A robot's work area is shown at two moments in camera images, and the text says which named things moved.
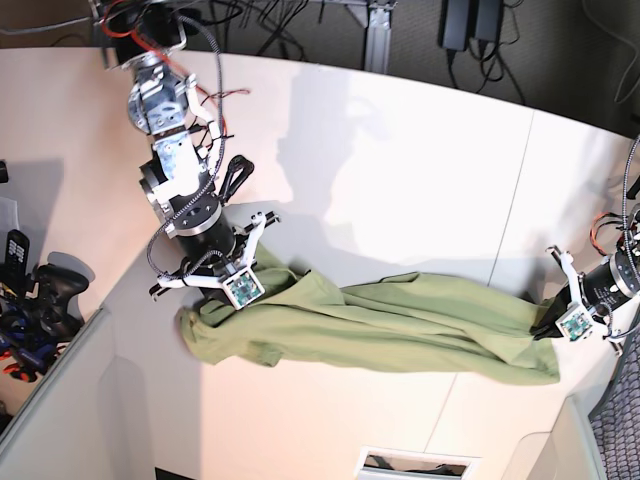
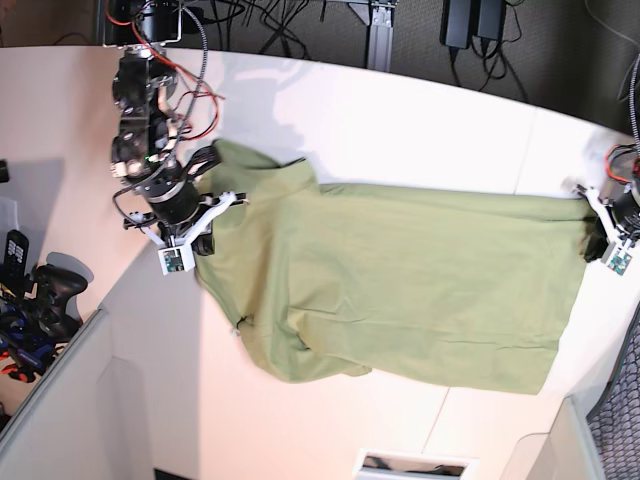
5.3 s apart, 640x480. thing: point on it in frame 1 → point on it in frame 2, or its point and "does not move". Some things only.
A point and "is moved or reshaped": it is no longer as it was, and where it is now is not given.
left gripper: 211,250 → 178,256
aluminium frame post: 378,37 does not move
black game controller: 54,308 does not move
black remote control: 17,261 does not move
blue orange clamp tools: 23,354 does not move
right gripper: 601,291 → 619,238
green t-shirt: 398,322 is moved or reshaped
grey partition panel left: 87,420 does not move
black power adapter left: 455,28 does not move
